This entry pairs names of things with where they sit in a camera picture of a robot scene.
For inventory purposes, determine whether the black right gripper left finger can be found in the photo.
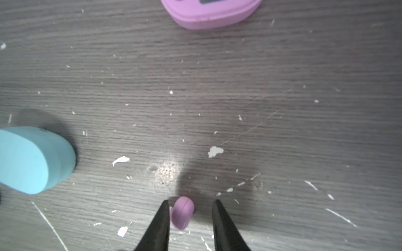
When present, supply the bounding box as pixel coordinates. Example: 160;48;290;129
134;200;170;251

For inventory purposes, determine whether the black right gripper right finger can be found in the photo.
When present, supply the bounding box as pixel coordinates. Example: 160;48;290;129
211;199;251;251

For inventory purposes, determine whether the purple earbud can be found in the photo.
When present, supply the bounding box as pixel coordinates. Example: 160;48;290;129
170;196;195;230

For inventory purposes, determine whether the purple earbud charging case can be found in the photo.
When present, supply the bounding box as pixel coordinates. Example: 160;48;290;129
161;0;262;30

